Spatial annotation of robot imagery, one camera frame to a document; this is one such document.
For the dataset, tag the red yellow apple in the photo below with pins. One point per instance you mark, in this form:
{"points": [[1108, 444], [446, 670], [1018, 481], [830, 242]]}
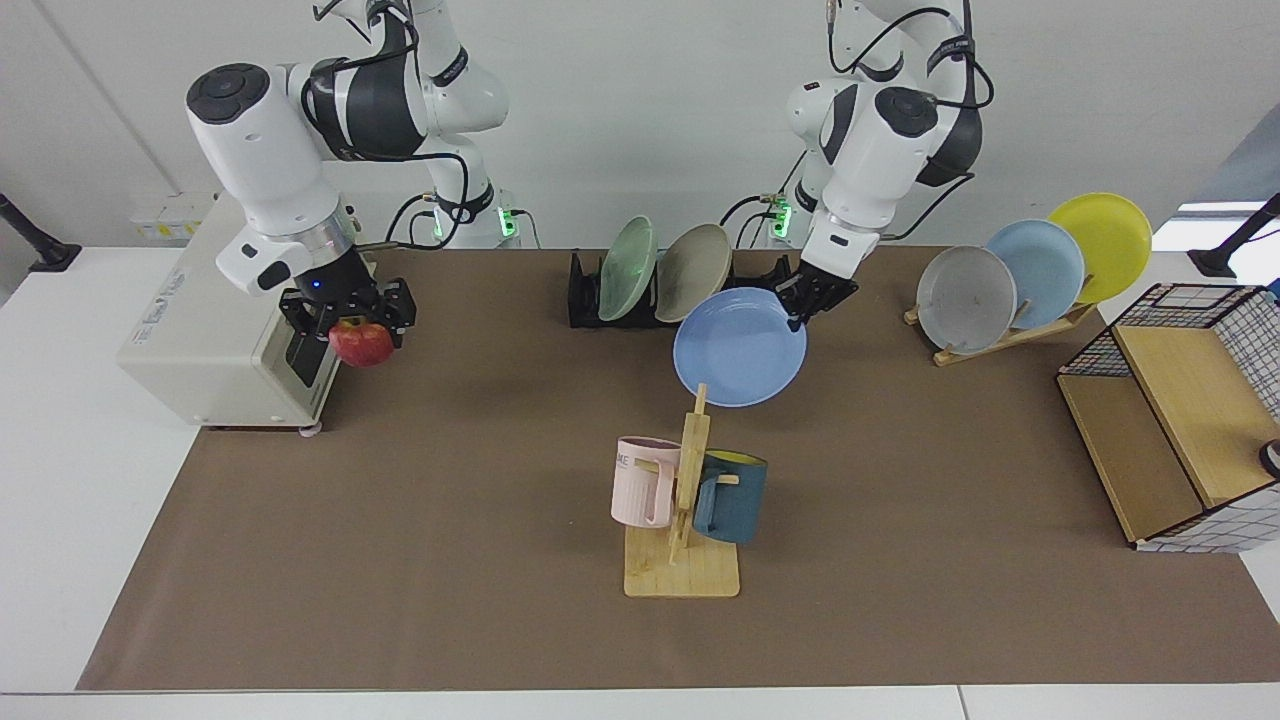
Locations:
{"points": [[362, 343]]}

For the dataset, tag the beige plate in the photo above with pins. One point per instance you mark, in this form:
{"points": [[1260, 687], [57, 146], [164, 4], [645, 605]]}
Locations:
{"points": [[692, 265]]}

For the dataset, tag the grey plate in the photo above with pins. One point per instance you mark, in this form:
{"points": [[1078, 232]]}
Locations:
{"points": [[965, 300]]}

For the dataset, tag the pale green plate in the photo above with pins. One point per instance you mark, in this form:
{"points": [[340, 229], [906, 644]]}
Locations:
{"points": [[628, 268]]}

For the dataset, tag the wooden plate rack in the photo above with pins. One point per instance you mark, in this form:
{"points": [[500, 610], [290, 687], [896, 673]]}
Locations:
{"points": [[1000, 342]]}

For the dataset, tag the black dish rack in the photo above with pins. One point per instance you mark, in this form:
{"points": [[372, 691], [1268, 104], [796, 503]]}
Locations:
{"points": [[582, 300]]}

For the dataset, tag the light blue plate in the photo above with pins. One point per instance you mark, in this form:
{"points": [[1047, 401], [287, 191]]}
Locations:
{"points": [[1045, 265]]}

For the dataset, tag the yellow plate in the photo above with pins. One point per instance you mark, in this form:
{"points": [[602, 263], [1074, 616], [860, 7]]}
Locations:
{"points": [[1110, 235]]}

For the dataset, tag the pale toaster oven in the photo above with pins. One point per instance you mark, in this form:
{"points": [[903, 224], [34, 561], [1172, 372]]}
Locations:
{"points": [[190, 350]]}

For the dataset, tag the dark blue cup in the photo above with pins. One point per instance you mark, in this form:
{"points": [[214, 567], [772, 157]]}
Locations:
{"points": [[738, 505]]}

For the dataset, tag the pink cup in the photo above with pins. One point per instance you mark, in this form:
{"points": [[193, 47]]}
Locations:
{"points": [[640, 490]]}

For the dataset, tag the brown table cloth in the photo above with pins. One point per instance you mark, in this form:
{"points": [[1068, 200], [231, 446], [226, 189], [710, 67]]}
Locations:
{"points": [[500, 580]]}

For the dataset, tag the wooden cup stand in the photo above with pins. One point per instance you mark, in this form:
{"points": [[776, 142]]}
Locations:
{"points": [[680, 570]]}

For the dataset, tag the black clamp stand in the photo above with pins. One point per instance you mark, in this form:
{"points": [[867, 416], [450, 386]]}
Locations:
{"points": [[1215, 262], [50, 255]]}

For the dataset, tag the small round dark thing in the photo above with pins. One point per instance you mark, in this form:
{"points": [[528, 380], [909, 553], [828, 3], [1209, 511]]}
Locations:
{"points": [[1272, 458]]}

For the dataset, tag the white wall socket box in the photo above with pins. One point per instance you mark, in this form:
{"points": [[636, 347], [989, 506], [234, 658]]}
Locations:
{"points": [[170, 220]]}

